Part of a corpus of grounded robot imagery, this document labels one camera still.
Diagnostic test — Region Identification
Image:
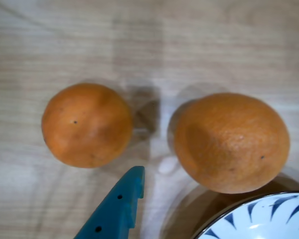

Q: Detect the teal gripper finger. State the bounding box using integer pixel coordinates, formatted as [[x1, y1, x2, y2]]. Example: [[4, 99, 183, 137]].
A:
[[73, 166, 146, 239]]

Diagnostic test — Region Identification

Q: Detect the small orange fruit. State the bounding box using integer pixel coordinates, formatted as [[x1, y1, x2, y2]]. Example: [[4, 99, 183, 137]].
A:
[[41, 83, 134, 169]]

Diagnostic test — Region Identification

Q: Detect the large orange fruit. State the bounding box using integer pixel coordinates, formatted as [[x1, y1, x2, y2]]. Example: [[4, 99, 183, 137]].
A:
[[173, 92, 291, 194]]

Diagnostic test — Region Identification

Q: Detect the white plate with blue strokes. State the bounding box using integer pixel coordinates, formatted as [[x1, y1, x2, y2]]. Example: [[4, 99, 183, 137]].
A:
[[193, 191, 299, 239]]

